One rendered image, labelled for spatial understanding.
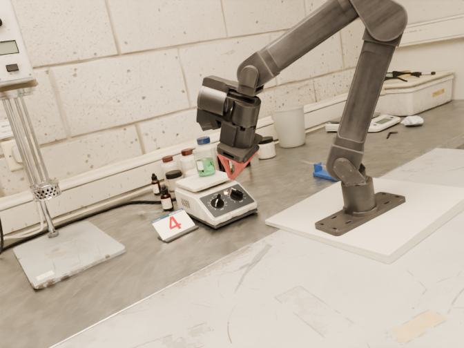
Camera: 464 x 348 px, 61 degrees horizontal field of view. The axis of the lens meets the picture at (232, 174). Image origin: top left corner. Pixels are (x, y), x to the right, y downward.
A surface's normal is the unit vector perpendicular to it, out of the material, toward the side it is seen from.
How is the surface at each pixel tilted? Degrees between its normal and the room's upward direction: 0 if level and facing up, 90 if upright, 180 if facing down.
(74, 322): 0
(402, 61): 90
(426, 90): 94
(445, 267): 0
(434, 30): 90
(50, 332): 0
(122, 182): 90
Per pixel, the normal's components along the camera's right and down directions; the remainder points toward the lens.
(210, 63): 0.59, 0.11
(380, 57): -0.29, 0.54
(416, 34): -0.79, 0.30
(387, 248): -0.21, -0.94
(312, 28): -0.33, 0.27
